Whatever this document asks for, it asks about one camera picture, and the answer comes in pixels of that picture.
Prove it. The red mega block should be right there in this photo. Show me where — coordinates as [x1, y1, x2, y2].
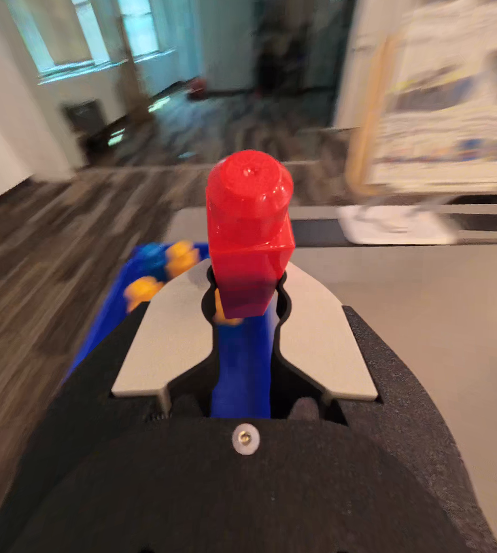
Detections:
[205, 150, 296, 288]
[219, 279, 277, 319]

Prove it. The group of block towers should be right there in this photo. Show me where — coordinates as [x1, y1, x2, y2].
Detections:
[124, 240, 245, 325]

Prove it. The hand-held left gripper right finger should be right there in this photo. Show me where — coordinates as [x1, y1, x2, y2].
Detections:
[271, 261, 379, 415]

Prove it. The printed instruction sheet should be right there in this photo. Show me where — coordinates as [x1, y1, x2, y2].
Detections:
[369, 0, 497, 186]

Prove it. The black cable tray lid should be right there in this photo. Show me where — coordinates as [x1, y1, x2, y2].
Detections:
[292, 219, 347, 248]

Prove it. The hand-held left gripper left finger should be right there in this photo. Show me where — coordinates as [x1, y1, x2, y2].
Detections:
[111, 258, 221, 415]

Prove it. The wooden document stand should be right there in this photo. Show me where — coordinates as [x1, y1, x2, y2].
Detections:
[339, 0, 497, 247]

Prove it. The blue plastic bin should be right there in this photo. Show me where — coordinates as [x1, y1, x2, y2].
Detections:
[63, 242, 276, 419]

